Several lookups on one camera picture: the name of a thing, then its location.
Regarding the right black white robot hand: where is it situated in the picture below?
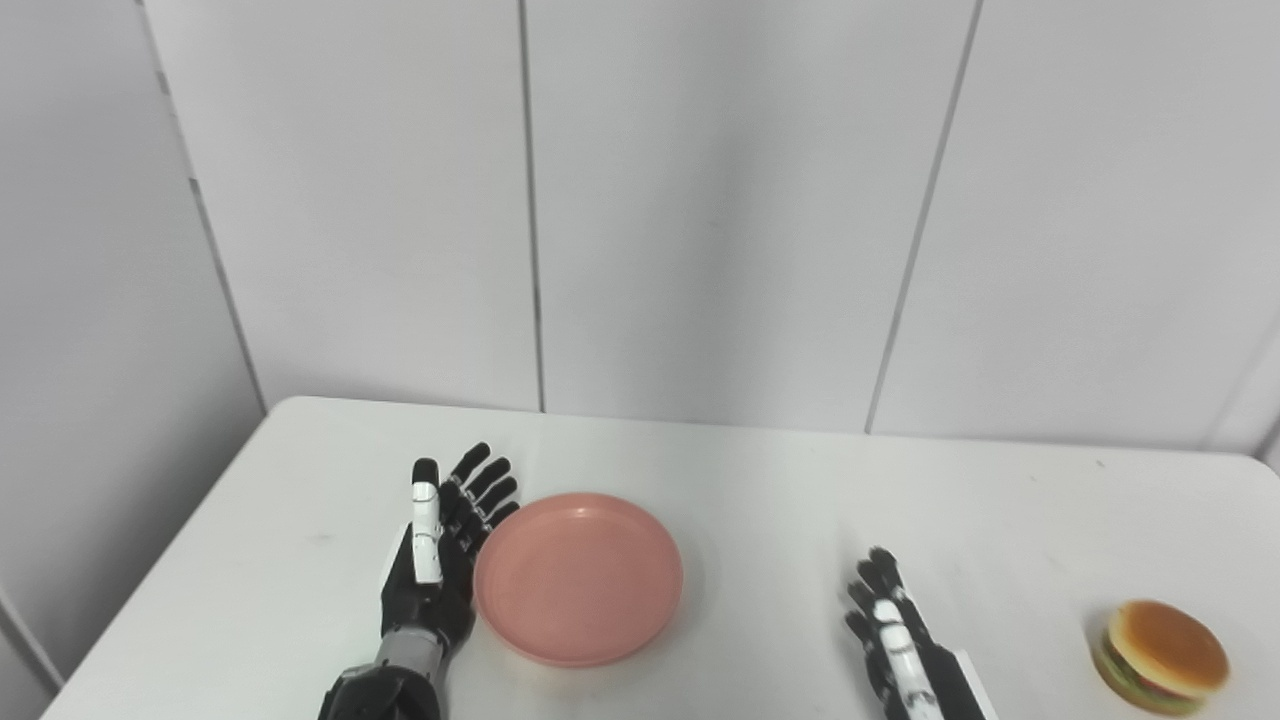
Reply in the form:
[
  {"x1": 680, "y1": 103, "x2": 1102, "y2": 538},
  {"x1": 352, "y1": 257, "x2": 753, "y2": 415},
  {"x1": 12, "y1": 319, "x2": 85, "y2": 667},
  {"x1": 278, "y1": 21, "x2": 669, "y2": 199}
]
[{"x1": 845, "y1": 546, "x2": 999, "y2": 720}]

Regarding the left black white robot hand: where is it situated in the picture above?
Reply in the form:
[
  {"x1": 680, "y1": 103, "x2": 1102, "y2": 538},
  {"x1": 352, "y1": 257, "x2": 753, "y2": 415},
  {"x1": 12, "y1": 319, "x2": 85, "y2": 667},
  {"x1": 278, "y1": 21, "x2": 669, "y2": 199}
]
[{"x1": 380, "y1": 442, "x2": 521, "y2": 658}]

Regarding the pink round plate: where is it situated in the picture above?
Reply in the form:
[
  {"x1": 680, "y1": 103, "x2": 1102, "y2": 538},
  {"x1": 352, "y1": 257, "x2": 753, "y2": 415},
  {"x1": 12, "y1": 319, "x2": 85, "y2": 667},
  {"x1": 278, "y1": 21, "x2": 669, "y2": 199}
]
[{"x1": 474, "y1": 492, "x2": 685, "y2": 668}]

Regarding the toy hamburger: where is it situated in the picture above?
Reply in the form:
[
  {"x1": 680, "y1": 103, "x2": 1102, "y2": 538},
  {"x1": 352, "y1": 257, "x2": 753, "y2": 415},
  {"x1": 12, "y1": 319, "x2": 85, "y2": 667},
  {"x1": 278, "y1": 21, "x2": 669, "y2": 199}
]
[{"x1": 1090, "y1": 599, "x2": 1230, "y2": 716}]

